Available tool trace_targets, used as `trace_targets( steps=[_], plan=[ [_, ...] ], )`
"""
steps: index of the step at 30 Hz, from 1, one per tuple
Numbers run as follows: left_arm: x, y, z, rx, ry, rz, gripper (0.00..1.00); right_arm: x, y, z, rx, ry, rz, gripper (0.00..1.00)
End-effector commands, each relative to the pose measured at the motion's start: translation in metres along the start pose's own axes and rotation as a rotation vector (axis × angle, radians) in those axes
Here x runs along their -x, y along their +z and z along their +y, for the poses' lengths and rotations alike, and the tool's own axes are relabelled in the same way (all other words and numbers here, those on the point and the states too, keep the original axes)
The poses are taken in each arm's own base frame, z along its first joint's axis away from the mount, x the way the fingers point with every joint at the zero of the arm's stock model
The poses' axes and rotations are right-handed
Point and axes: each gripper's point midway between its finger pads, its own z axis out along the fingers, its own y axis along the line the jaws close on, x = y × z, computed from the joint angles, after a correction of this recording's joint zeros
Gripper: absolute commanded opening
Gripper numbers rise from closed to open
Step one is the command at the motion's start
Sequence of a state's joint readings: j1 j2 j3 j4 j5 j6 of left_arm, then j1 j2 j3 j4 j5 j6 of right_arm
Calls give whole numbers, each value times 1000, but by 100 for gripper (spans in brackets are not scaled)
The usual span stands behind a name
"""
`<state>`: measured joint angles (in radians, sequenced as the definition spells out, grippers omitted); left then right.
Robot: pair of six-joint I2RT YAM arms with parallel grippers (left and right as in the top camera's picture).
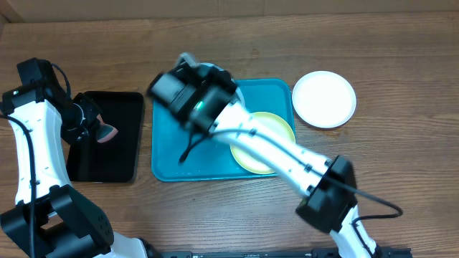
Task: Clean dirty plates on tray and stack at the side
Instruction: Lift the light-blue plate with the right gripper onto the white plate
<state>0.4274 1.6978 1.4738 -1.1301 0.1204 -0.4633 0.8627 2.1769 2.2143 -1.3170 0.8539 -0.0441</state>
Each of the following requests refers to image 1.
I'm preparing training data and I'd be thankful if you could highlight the black tray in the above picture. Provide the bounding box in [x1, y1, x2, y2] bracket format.
[66, 91, 145, 183]

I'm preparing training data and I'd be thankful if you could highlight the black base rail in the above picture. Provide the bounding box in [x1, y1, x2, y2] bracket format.
[157, 247, 413, 258]

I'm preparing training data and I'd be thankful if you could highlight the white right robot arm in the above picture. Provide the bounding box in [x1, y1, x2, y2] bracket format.
[147, 62, 382, 257]

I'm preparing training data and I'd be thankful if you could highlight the yellow green plate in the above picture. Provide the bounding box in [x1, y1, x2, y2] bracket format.
[230, 112, 295, 175]

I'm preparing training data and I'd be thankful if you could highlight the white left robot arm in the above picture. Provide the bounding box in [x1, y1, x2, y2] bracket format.
[1, 57, 161, 257]

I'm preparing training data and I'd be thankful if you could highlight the red black sponge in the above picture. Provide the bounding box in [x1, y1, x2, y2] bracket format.
[96, 115, 118, 143]

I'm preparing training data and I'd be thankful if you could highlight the blue plastic tray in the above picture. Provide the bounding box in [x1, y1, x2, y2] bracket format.
[151, 78, 295, 182]

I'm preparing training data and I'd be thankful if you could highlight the light blue plate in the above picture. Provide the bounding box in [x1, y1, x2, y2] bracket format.
[177, 52, 247, 108]

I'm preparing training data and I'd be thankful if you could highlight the white plate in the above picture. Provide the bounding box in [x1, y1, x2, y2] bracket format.
[292, 71, 357, 129]

